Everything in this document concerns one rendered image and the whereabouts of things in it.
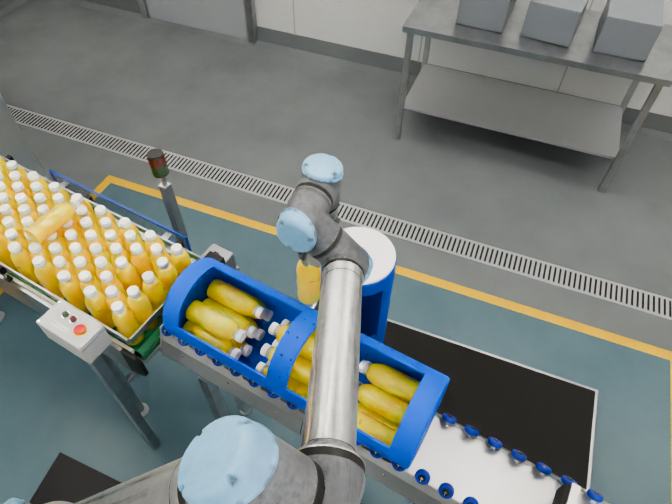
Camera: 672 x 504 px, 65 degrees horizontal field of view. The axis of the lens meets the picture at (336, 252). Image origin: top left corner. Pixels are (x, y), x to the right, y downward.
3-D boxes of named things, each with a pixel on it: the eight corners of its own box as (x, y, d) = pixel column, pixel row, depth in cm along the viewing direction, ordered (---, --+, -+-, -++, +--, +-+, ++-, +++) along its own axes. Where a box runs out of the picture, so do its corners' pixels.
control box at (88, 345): (90, 364, 172) (79, 349, 164) (47, 337, 178) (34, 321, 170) (113, 341, 177) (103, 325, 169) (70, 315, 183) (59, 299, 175)
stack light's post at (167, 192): (212, 332, 294) (165, 189, 209) (206, 329, 296) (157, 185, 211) (216, 327, 297) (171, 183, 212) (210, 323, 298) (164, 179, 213)
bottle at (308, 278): (295, 288, 162) (293, 250, 147) (317, 283, 163) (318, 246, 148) (300, 307, 157) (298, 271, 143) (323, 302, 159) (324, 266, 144)
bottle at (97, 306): (96, 318, 194) (78, 289, 180) (115, 310, 196) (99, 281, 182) (101, 333, 190) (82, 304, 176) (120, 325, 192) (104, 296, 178)
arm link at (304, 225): (330, 254, 108) (348, 211, 115) (291, 218, 103) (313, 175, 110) (301, 264, 115) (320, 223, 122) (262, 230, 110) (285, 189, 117)
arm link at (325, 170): (294, 173, 112) (310, 143, 117) (293, 211, 122) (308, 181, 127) (335, 185, 110) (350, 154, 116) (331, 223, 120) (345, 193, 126)
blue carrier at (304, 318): (402, 484, 153) (417, 445, 132) (170, 348, 180) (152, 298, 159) (439, 405, 170) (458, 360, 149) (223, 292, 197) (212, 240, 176)
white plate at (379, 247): (315, 232, 204) (315, 234, 205) (330, 289, 187) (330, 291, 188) (384, 221, 208) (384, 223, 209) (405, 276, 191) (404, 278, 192)
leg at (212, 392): (229, 441, 256) (206, 384, 207) (220, 435, 258) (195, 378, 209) (237, 431, 259) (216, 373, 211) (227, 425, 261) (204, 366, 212)
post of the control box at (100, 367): (155, 450, 253) (80, 346, 176) (149, 445, 254) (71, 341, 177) (161, 443, 255) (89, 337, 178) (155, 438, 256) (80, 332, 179)
